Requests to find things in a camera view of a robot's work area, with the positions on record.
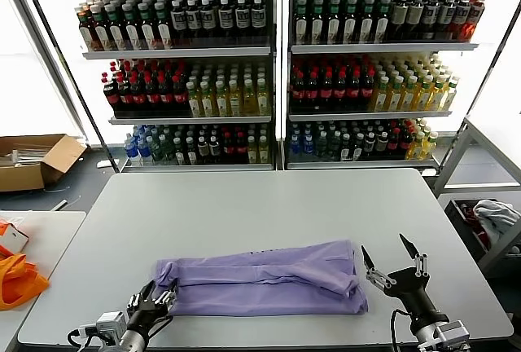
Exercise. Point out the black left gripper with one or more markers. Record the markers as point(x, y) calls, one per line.
point(146, 316)

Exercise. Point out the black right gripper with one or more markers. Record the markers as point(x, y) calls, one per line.
point(411, 293)

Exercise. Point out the purple t-shirt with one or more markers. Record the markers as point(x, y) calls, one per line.
point(264, 287)

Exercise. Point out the black storage crate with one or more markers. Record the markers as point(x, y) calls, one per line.
point(458, 215)

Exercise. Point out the red garment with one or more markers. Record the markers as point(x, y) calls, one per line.
point(485, 239)

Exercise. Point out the white crumpled garment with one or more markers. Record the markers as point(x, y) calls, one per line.
point(494, 215)

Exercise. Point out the yellow juice bottle white cap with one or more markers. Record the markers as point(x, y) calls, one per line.
point(436, 98)
point(207, 101)
point(416, 146)
point(380, 99)
point(221, 101)
point(262, 99)
point(428, 144)
point(248, 100)
point(252, 150)
point(264, 150)
point(395, 99)
point(449, 97)
point(423, 98)
point(409, 98)
point(235, 100)
point(194, 101)

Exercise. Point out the cola bottle red cap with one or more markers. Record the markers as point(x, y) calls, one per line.
point(178, 97)
point(405, 143)
point(340, 91)
point(228, 148)
point(299, 91)
point(110, 97)
point(124, 97)
point(393, 143)
point(326, 91)
point(137, 97)
point(165, 97)
point(240, 148)
point(312, 91)
point(354, 91)
point(151, 97)
point(367, 91)

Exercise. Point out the dark bottle white cap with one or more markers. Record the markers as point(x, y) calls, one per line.
point(202, 148)
point(369, 144)
point(190, 151)
point(179, 152)
point(358, 146)
point(214, 148)
point(382, 144)

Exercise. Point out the white floor strip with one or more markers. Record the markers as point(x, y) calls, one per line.
point(60, 204)

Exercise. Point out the orange cloth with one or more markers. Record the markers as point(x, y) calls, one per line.
point(20, 282)

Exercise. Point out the small white floor object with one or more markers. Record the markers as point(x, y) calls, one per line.
point(105, 163)

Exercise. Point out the water bottle blue label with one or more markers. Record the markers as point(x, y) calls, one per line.
point(294, 146)
point(143, 152)
point(307, 146)
point(131, 152)

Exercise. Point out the orange white carton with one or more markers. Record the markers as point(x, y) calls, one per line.
point(15, 240)

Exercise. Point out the open cardboard box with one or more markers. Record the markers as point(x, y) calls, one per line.
point(24, 176)

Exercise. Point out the white strips bundle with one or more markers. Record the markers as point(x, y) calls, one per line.
point(32, 155)

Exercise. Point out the grey metal bottle shelf rack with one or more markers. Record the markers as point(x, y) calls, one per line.
point(382, 47)
point(179, 52)

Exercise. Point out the tea bottle green white label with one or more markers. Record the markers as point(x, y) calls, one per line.
point(382, 24)
point(350, 25)
point(118, 36)
point(366, 25)
point(334, 25)
point(150, 34)
point(165, 34)
point(102, 36)
point(301, 25)
point(134, 35)
point(317, 25)

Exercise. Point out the dark drink bottle beige label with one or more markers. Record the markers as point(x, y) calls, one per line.
point(399, 15)
point(414, 15)

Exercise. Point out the dark drink bottle white label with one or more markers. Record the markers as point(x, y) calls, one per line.
point(226, 18)
point(445, 14)
point(193, 18)
point(257, 17)
point(461, 14)
point(430, 15)
point(242, 17)
point(208, 18)
point(178, 19)

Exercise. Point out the red drink bottle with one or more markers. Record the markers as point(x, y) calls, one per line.
point(474, 15)

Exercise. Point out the reddish tea bottle white label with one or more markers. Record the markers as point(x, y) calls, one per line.
point(85, 36)

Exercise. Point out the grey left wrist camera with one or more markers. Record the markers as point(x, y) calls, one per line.
point(110, 322)

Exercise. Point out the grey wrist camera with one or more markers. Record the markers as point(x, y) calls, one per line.
point(110, 322)
point(452, 332)

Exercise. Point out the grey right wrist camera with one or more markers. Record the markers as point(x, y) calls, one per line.
point(452, 332)

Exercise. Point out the grey metal frame table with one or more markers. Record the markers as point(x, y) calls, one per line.
point(452, 156)

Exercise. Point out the black metal frame pole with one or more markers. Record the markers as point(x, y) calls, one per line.
point(488, 64)
point(88, 112)

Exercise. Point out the grey metal frame post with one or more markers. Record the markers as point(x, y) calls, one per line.
point(49, 66)

